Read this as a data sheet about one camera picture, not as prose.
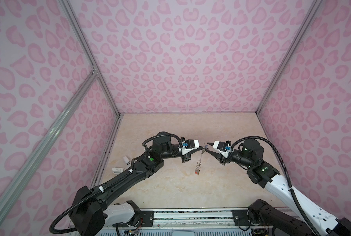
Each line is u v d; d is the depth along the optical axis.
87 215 0.39
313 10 0.70
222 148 0.54
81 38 0.78
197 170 0.78
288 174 0.91
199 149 0.66
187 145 0.54
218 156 0.62
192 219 0.75
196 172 0.80
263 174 0.53
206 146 0.68
